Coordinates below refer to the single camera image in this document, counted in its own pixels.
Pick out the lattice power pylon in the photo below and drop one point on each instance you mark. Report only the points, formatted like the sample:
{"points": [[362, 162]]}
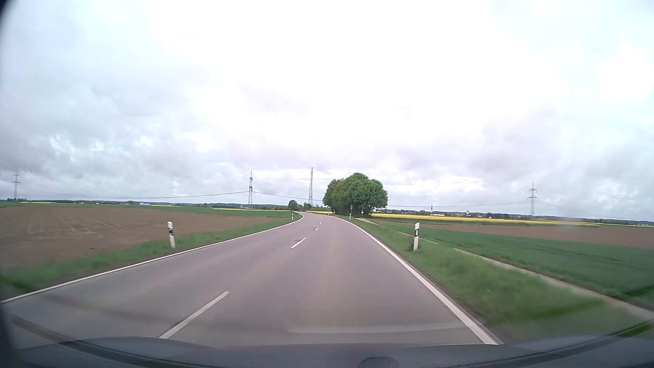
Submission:
{"points": [[16, 185], [310, 187], [250, 190], [532, 200]]}

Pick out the clump of green trees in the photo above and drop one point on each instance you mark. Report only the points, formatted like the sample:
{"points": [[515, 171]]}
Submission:
{"points": [[355, 194]]}

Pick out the small round green tree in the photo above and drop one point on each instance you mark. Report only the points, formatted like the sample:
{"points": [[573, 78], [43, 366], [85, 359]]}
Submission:
{"points": [[293, 205]]}

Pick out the grey asphalt road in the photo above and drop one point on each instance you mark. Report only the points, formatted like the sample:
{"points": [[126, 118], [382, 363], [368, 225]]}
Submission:
{"points": [[317, 276]]}

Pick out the green crop field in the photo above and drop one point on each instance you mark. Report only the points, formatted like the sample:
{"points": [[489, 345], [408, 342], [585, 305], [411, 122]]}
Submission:
{"points": [[204, 208], [562, 260]]}

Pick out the yellow rapeseed field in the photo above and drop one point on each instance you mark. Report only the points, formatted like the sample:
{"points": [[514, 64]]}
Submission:
{"points": [[460, 218]]}

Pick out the car's own bonnet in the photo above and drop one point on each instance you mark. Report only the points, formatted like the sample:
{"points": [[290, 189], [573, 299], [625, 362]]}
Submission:
{"points": [[327, 355]]}

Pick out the road markings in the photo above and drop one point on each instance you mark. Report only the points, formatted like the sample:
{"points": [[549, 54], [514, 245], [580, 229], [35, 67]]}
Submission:
{"points": [[196, 315]]}

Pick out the grass verge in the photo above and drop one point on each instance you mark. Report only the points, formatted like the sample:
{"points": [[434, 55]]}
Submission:
{"points": [[490, 286], [117, 258]]}

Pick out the narrow dirt path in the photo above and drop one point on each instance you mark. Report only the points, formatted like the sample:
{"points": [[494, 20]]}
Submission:
{"points": [[536, 278]]}

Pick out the brown ploughed field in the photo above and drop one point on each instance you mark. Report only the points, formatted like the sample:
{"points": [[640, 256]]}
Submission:
{"points": [[572, 234], [76, 230]]}

